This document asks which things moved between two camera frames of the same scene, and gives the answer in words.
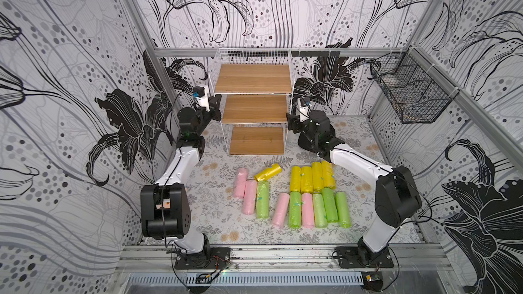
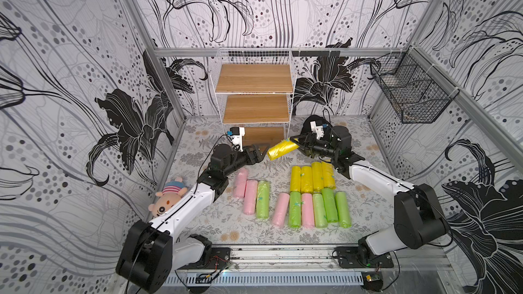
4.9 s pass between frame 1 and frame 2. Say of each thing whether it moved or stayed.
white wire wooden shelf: stayed
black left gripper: moved
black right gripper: moved
